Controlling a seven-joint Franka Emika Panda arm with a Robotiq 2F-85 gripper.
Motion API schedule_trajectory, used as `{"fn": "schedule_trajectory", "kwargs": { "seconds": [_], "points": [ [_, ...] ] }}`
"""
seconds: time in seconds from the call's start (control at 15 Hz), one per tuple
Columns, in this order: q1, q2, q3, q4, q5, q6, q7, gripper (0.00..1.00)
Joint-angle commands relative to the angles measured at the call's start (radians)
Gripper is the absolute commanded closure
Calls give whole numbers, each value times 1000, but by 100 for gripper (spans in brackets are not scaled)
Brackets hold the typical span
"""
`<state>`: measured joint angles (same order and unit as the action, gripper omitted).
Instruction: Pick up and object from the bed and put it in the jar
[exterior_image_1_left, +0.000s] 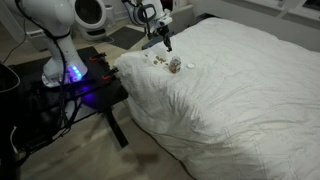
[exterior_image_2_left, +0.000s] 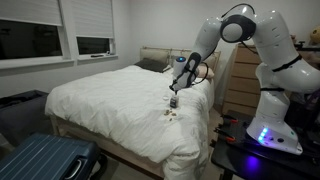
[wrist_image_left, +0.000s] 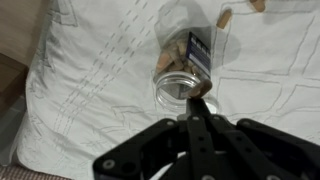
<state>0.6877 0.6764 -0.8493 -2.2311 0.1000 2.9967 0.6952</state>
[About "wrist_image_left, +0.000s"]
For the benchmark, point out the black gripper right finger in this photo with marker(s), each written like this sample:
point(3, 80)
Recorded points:
point(260, 146)

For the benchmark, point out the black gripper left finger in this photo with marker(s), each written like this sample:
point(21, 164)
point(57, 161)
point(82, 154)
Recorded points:
point(160, 150)

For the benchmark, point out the clear jar with capsules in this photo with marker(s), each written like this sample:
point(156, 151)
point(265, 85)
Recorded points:
point(176, 60)

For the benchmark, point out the white quilted duvet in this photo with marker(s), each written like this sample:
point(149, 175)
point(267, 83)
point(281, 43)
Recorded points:
point(100, 83)

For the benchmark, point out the wooden bed frame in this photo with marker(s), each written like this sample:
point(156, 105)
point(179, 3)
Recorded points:
point(11, 80)

